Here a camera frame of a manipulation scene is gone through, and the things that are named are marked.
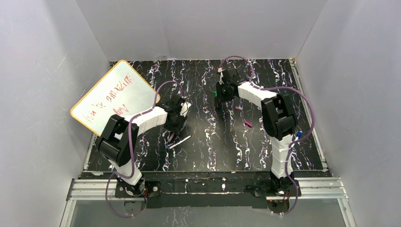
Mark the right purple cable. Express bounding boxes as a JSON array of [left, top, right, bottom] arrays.
[[218, 55, 316, 217]]

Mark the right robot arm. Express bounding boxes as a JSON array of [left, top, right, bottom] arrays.
[[214, 68, 298, 194]]

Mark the silver pen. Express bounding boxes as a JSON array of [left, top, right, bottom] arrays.
[[168, 135, 192, 149]]

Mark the purple cable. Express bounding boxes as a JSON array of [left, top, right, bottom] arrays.
[[218, 55, 316, 217], [105, 80, 184, 218]]

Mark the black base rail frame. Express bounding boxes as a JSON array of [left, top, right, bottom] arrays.
[[67, 171, 348, 209]]

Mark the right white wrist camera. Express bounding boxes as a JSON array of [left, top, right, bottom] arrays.
[[218, 68, 224, 85]]

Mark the yellow framed whiteboard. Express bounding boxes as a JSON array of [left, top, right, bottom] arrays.
[[70, 60, 156, 136]]

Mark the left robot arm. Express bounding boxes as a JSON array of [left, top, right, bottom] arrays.
[[96, 95, 191, 196]]

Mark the magenta pen cap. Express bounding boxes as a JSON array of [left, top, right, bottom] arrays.
[[244, 121, 253, 128]]

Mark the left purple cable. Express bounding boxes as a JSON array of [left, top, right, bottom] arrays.
[[105, 80, 184, 218]]

